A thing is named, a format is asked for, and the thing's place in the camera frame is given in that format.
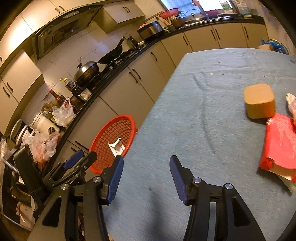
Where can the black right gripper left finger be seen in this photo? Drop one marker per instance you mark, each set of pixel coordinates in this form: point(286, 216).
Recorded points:
point(59, 219)

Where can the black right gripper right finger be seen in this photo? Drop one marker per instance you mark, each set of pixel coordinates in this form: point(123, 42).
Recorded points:
point(234, 220)

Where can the small white carton box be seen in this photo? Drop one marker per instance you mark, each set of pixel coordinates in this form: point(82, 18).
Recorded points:
point(117, 148)

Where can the white plastic bag on counter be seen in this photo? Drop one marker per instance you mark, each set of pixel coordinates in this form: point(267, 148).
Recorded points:
point(64, 114)

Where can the red plastic mesh basket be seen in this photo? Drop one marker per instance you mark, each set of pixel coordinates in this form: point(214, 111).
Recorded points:
point(115, 138)

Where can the dark soy sauce bottle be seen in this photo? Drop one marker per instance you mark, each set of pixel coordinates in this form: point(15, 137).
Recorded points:
point(59, 98)

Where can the red paper packet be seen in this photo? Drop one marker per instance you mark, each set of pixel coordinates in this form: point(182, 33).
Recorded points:
point(279, 147)

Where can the steel lidded pot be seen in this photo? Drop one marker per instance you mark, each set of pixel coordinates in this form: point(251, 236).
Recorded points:
point(85, 73)

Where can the blue-grey tablecloth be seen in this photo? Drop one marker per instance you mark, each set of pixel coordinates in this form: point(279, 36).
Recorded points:
point(200, 117)

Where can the black wok pan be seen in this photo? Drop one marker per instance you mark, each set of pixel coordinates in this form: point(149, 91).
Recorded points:
point(113, 54)

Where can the pink crumpled plastic bag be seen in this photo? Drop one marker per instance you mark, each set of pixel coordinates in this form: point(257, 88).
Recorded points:
point(291, 103)

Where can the black range hood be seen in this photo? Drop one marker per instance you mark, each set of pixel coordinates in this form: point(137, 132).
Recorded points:
point(61, 28)

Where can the silver rice cooker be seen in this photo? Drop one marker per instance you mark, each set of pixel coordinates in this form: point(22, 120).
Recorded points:
point(151, 31)

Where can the red plastic basin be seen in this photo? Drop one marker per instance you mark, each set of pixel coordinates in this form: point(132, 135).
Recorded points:
point(169, 13)

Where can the glass pot lid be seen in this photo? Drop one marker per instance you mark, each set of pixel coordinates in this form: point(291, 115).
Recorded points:
point(193, 15)

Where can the green label detergent bottle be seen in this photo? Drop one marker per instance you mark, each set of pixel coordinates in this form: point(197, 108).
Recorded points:
point(227, 8)

